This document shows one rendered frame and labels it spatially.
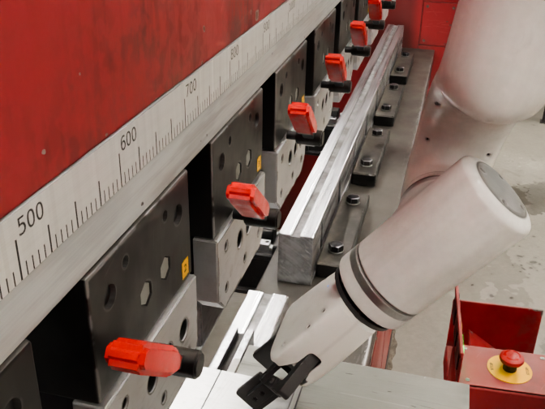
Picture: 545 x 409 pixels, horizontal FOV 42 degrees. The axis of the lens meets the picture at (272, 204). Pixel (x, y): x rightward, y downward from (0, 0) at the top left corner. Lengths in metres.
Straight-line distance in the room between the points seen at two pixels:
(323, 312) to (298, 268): 0.55
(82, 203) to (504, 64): 0.31
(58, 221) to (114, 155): 0.06
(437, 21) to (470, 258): 2.22
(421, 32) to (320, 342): 2.22
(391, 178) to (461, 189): 1.05
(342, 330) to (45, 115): 0.39
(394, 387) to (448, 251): 0.28
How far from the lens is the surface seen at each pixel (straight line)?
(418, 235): 0.60
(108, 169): 0.39
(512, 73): 0.54
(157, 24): 0.43
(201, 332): 0.70
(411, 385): 0.84
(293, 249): 1.18
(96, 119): 0.37
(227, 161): 0.59
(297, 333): 0.67
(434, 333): 2.64
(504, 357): 1.23
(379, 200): 1.53
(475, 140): 0.67
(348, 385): 0.83
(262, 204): 0.56
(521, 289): 2.99
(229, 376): 0.83
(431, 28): 2.79
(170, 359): 0.40
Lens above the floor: 1.54
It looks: 27 degrees down
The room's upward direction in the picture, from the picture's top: 1 degrees clockwise
